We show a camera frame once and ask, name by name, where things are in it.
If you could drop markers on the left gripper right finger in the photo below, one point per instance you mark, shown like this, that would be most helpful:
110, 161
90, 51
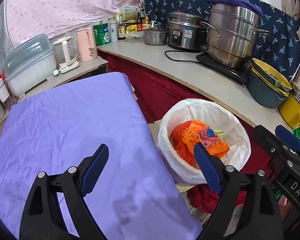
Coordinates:
260, 217

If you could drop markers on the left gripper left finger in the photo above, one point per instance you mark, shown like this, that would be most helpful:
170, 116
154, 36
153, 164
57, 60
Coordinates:
42, 217

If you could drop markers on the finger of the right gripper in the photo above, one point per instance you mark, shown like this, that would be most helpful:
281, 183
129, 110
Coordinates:
288, 138

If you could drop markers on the orange printed plastic bag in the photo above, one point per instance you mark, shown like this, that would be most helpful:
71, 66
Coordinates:
185, 136

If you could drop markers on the white lined trash bin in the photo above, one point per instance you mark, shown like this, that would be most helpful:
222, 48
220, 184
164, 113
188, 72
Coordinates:
215, 116

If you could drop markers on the yellow electric pot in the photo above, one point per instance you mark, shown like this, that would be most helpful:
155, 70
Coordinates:
290, 108

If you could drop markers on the pink perforated basket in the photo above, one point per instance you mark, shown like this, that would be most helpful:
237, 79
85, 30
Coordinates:
284, 206

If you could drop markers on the teal and yellow stacked basins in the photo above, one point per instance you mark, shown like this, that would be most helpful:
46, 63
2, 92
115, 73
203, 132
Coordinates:
267, 86

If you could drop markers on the black induction cooktop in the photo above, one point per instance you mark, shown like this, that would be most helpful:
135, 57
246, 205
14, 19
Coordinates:
235, 75

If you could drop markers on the blue patterned cloth backdrop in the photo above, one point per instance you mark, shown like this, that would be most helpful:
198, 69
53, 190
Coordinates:
280, 49

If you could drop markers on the purple tablecloth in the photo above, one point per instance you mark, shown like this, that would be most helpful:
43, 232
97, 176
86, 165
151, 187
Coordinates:
135, 196

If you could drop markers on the large stainless steamer pot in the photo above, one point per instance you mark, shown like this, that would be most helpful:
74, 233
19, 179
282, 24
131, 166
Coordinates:
232, 34

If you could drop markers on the white cup holder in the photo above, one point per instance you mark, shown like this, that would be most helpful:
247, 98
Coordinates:
4, 93

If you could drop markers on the silver rice cooker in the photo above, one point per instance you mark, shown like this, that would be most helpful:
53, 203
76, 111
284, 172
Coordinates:
186, 31

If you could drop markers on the purple cloth on pot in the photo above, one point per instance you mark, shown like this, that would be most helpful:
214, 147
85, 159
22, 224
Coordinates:
241, 3

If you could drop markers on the plastic dish drainer box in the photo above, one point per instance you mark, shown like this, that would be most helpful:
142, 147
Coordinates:
29, 64

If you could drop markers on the small steel lidded pot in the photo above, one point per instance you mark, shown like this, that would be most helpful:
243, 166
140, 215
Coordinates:
155, 36

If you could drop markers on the white glass kettle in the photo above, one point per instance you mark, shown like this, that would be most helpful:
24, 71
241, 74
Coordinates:
66, 55

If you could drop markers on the pink electric kettle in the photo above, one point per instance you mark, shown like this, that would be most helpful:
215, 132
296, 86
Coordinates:
86, 44

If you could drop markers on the yellow oil bottle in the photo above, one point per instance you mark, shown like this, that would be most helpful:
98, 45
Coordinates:
146, 23

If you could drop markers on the yellow labelled jar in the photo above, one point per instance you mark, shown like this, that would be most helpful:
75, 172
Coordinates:
131, 26

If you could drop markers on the green tin can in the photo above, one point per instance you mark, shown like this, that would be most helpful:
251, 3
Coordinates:
101, 32

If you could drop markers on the dark sauce bottle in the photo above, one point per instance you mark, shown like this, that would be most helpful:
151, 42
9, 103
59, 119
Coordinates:
121, 28

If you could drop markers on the white box on shelf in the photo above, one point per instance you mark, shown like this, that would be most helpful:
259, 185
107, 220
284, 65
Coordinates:
129, 12

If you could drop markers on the white slim bottle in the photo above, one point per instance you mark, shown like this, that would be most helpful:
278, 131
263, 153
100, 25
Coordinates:
113, 30

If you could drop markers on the pink dotted curtain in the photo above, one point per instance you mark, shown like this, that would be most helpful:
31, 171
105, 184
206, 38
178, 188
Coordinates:
26, 19

